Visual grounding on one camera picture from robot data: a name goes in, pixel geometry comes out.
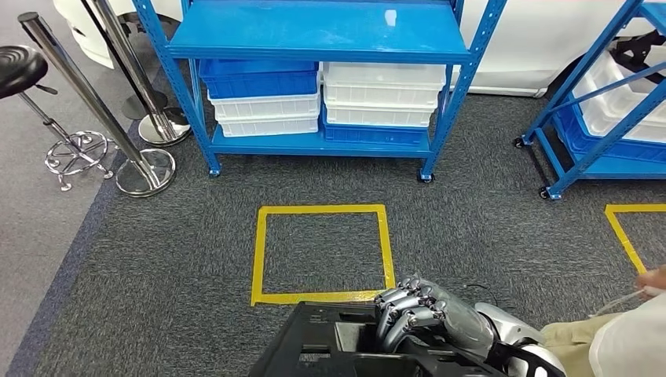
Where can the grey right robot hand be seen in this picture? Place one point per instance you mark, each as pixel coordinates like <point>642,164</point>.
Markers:
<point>452,322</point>

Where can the person's hand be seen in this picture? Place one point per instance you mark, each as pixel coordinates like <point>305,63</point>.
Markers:
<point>654,283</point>

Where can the black plastic mounting part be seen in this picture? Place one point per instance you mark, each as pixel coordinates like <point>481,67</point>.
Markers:
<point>312,322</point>

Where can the blue wheeled shelf rack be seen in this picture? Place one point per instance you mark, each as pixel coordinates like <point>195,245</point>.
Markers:
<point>624,166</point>

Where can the blue metal shelf rack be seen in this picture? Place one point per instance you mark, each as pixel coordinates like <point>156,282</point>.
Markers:
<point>312,26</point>

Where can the person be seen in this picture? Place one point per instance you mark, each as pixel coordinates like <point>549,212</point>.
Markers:
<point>635,343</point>

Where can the yellow floor tape square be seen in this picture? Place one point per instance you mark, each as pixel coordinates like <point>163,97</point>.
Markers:
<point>259,260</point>

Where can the white car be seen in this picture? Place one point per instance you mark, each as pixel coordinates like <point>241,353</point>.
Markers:
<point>520,52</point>

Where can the black stool with chrome base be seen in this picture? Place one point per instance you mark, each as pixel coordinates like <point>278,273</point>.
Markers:
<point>18,67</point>

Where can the chrome stanchion post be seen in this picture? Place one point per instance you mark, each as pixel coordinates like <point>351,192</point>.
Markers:
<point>145,174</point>
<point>161,130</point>

